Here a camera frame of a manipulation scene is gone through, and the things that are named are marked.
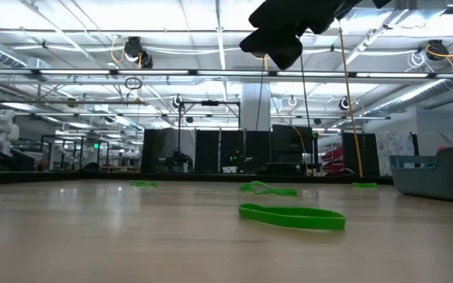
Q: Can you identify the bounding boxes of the white square pillar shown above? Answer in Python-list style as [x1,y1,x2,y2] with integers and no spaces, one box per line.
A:
[241,82,271,131]

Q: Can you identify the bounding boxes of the black partition panel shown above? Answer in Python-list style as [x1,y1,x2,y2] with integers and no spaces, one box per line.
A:
[271,124,318,174]
[141,127,197,174]
[342,132,381,178]
[194,129,220,174]
[220,129,271,174]

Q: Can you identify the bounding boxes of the red machine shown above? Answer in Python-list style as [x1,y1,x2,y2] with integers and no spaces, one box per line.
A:
[320,147,345,176]

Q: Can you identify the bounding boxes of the long light strip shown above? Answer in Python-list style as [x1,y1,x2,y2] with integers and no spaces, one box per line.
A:
[0,68,453,79]

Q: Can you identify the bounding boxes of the white speckled panel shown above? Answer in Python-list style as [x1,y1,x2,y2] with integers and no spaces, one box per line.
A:
[375,130,416,177]

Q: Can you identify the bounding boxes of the dark blue plastic basket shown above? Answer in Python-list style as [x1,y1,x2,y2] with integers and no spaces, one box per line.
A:
[389,146,453,204]

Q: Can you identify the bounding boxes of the white robot statue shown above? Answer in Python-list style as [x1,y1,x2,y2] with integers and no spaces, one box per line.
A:
[0,108,20,158]

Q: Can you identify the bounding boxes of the thin black hanging cable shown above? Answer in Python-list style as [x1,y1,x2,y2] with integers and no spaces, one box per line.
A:
[254,54,266,131]

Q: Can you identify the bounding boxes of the black gantry frame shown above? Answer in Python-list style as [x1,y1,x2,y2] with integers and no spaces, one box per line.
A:
[166,100,242,174]

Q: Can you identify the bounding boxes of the curved yellow cable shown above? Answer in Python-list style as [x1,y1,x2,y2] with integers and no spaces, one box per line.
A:
[289,124,306,154]

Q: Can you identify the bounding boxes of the white coiled hose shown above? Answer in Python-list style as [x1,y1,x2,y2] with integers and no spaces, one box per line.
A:
[407,50,428,70]

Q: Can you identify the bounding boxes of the black hanging cable coil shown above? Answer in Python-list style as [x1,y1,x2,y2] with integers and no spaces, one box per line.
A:
[123,76,143,90]

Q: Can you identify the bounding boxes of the black frame workstation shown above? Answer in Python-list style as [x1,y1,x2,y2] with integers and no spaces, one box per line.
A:
[39,134,110,172]

